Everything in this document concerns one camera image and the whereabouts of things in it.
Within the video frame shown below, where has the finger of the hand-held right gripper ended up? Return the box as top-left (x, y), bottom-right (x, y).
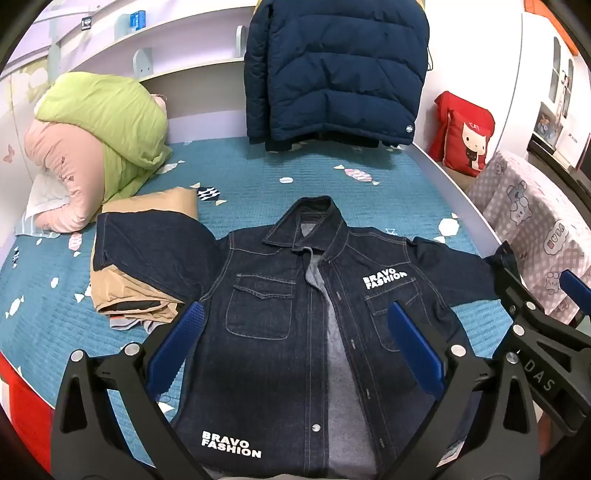
top-left (493, 242), bottom-right (548, 337)
top-left (560, 269), bottom-right (591, 327)

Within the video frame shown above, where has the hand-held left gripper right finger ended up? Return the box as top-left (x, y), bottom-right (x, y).
top-left (387, 300), bottom-right (541, 480)

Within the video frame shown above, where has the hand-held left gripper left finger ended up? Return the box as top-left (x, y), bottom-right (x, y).
top-left (50, 301), bottom-right (218, 480)

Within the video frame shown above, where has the dark denim jacket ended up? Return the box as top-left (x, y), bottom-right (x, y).
top-left (95, 196), bottom-right (525, 480)

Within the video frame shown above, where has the grey white folded garment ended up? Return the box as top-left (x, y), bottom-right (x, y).
top-left (108, 316), bottom-right (160, 334)

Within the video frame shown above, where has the tan folded garment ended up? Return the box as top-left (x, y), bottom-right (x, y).
top-left (90, 187), bottom-right (200, 330)

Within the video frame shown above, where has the red bed side panel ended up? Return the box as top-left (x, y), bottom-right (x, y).
top-left (0, 355), bottom-right (58, 469)

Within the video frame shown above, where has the red cartoon cushion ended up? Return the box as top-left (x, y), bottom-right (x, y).
top-left (427, 91), bottom-right (496, 178)

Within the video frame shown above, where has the striped blue white cloth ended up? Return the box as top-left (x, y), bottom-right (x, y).
top-left (14, 217), bottom-right (61, 238)

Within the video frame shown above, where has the teal candy print bedsheet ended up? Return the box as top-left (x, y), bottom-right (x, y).
top-left (0, 136), bottom-right (513, 467)

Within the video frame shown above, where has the white pillow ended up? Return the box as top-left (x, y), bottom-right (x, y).
top-left (25, 173), bottom-right (68, 222)

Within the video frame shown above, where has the pink quilt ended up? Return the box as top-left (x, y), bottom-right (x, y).
top-left (24, 93), bottom-right (168, 234)

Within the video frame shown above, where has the white wardrobe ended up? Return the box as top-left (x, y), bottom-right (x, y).
top-left (522, 14), bottom-right (591, 158)

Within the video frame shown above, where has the navy puffer jacket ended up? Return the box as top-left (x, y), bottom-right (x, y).
top-left (243, 0), bottom-right (430, 145)

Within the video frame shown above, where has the white headboard shelf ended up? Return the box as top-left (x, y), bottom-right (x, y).
top-left (9, 0), bottom-right (259, 100)

